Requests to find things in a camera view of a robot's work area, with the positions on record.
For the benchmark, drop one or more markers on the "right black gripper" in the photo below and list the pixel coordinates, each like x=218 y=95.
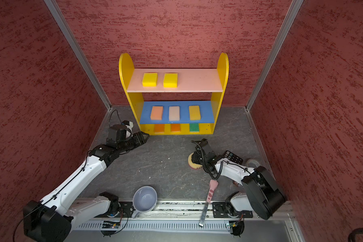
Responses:
x=194 y=159

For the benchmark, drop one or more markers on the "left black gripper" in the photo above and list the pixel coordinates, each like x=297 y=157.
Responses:
x=140 y=139

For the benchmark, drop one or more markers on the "green scrub sponge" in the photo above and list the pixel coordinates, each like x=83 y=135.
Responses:
x=194 y=128

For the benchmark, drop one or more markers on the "orange sponge yellow base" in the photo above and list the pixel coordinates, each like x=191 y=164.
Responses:
x=159 y=128
x=175 y=128

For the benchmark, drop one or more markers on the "large yellow sponge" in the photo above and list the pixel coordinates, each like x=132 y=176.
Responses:
x=194 y=113

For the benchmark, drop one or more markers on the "beige pink sponge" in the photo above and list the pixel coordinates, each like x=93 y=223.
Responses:
x=174 y=113

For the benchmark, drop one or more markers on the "salmon orange sponge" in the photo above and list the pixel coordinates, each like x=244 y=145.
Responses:
x=156 y=113

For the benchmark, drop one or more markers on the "yellow square sponge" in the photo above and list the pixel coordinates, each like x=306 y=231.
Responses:
x=150 y=79
x=170 y=80

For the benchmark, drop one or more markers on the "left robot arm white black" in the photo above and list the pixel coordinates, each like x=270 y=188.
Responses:
x=52 y=219

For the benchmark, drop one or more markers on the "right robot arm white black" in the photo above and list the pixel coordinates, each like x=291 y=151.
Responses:
x=260 y=191

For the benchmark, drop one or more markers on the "yellow shelf unit pink blue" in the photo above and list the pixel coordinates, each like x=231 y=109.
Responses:
x=190 y=81

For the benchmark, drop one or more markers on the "black calculator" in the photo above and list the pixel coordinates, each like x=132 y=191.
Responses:
x=233 y=158

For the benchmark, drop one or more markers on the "grey tape roll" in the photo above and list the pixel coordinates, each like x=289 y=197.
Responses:
x=252 y=163

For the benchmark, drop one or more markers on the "grey blue mug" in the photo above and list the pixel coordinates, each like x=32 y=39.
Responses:
x=144 y=200

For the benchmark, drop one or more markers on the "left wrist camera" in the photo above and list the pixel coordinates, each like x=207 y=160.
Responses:
x=120 y=132

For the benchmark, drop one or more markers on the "pink handled knife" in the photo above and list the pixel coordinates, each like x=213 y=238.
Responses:
x=212 y=187

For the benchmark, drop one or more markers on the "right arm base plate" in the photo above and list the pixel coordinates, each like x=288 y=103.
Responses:
x=225 y=210

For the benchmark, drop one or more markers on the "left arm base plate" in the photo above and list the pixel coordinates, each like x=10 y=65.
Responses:
x=125 y=209

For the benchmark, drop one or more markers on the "black cable corner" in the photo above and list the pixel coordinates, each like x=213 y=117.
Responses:
x=354 y=233

